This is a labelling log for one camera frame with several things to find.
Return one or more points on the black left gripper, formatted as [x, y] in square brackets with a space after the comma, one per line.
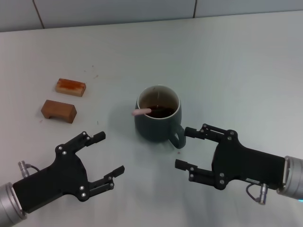
[61, 177]

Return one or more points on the light wooden block stained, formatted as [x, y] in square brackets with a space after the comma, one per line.
[71, 87]

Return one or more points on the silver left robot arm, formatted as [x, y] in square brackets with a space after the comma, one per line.
[8, 205]

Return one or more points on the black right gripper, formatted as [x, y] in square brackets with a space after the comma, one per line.
[241, 163]

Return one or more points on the dark grey ceramic mug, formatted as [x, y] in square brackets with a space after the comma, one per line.
[154, 127]

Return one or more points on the brown wooden arch block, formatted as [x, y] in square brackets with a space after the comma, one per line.
[59, 110]

